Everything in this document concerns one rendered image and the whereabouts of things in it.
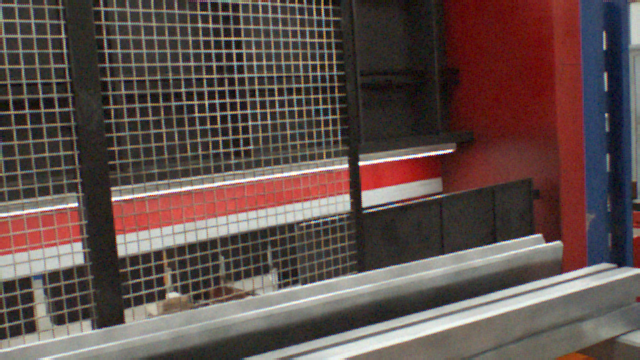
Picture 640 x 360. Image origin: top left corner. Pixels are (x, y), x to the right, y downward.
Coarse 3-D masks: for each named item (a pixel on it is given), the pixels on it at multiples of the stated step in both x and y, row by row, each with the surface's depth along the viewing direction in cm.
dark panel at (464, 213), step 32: (480, 192) 235; (512, 192) 247; (320, 224) 187; (384, 224) 204; (416, 224) 214; (448, 224) 223; (480, 224) 236; (512, 224) 248; (320, 256) 188; (352, 256) 196; (384, 256) 205; (416, 256) 214
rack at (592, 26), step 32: (608, 0) 81; (608, 32) 82; (608, 64) 82; (608, 96) 83; (608, 128) 83; (608, 160) 84; (608, 192) 84; (608, 224) 84; (608, 256) 81; (576, 352) 70; (608, 352) 66
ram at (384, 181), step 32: (384, 160) 271; (416, 160) 283; (224, 192) 223; (256, 192) 231; (288, 192) 240; (320, 192) 250; (384, 192) 271; (416, 192) 284; (0, 224) 178; (32, 224) 183; (64, 224) 189; (128, 224) 201; (192, 224) 215; (256, 224) 231; (0, 256) 178; (32, 256) 183; (64, 256) 189
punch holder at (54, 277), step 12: (48, 276) 188; (60, 276) 189; (72, 276) 191; (84, 276) 193; (60, 288) 189; (72, 288) 191; (84, 288) 193; (60, 300) 189; (72, 300) 191; (84, 300) 193; (48, 312) 193; (72, 312) 191; (84, 312) 193; (60, 324) 189
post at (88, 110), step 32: (64, 0) 115; (64, 32) 116; (64, 64) 118; (96, 64) 119; (96, 96) 119; (96, 128) 119; (96, 160) 119; (96, 192) 120; (96, 224) 120; (96, 256) 120; (96, 288) 120; (96, 320) 122
